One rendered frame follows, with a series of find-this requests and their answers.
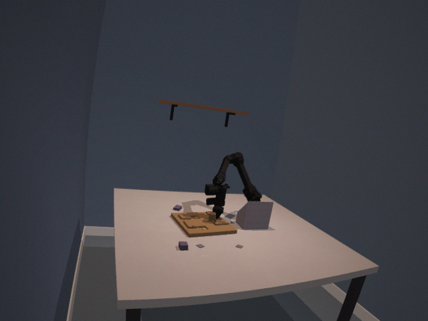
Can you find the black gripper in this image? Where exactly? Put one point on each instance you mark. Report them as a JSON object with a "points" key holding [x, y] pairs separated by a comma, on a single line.
{"points": [[218, 207]]}

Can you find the orange square puzzle board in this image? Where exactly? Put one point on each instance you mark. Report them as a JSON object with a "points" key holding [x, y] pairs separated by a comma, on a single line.
{"points": [[192, 227]]}

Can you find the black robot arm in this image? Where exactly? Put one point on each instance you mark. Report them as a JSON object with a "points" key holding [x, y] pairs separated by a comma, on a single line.
{"points": [[217, 188]]}

